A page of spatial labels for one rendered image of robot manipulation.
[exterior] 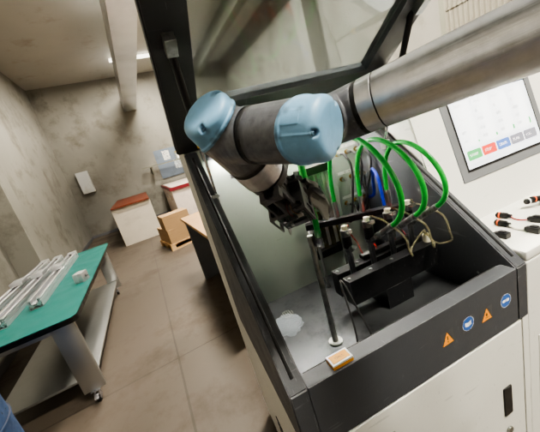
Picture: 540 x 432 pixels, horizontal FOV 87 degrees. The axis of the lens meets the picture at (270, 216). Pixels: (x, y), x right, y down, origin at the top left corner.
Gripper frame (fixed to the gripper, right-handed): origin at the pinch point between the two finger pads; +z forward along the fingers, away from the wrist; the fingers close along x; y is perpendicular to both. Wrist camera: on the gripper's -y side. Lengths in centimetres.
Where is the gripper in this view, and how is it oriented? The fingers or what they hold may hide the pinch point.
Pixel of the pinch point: (310, 213)
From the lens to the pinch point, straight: 64.0
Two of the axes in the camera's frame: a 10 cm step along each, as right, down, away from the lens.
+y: 1.3, 8.3, -5.4
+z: 5.1, 4.1, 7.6
